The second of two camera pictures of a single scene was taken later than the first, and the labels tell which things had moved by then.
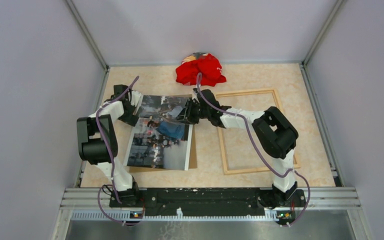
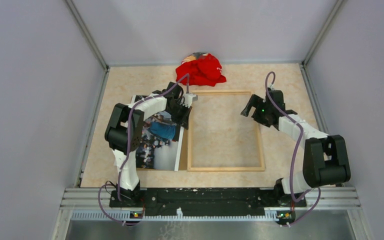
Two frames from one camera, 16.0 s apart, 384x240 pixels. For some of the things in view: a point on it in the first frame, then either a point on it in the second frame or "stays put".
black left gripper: [131, 119] -> [184, 119]
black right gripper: [186, 114] -> [257, 102]
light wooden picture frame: [226, 171] -> [189, 168]
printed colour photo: [159, 140] stays put
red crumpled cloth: [208, 66] stays put
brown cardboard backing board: [193, 163] -> [182, 162]
